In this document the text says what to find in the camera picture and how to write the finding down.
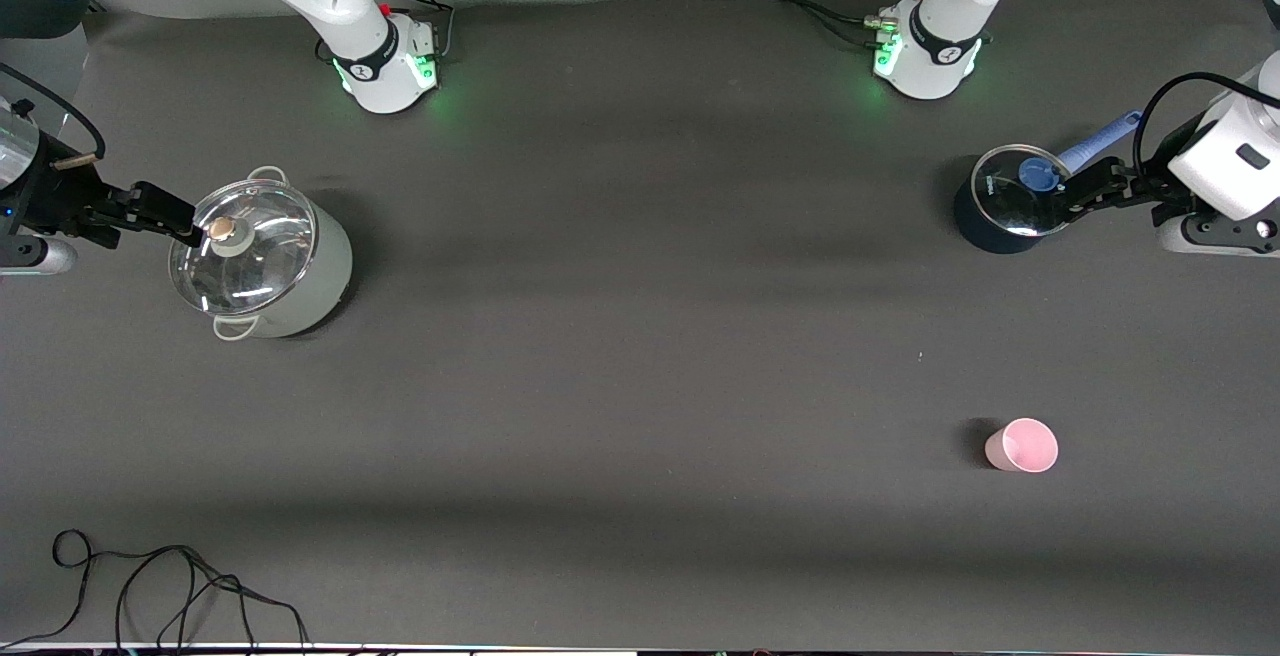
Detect pink cup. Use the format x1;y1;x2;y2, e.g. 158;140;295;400
984;417;1060;475

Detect glass lid with blue knob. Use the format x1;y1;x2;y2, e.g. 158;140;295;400
971;143;1077;238

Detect glass lid with wooden knob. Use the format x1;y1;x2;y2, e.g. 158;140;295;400
168;179;320;318

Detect dark blue saucepan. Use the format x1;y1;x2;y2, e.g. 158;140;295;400
952;111;1144;256

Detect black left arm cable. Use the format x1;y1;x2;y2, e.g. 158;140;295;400
1134;70;1280;179

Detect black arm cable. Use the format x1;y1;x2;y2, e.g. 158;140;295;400
1134;70;1280;179
0;62;108;161

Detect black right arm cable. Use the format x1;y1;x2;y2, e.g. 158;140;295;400
0;62;108;161

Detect grey two-handled pot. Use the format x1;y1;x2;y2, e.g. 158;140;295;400
168;166;354;342

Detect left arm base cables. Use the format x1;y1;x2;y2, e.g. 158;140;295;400
754;0;937;49

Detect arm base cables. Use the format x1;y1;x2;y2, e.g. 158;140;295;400
314;0;458;65
754;0;937;49

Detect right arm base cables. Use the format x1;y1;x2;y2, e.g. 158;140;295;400
314;0;458;65

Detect loose thin black cable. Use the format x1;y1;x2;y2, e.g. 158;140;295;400
0;528;312;650

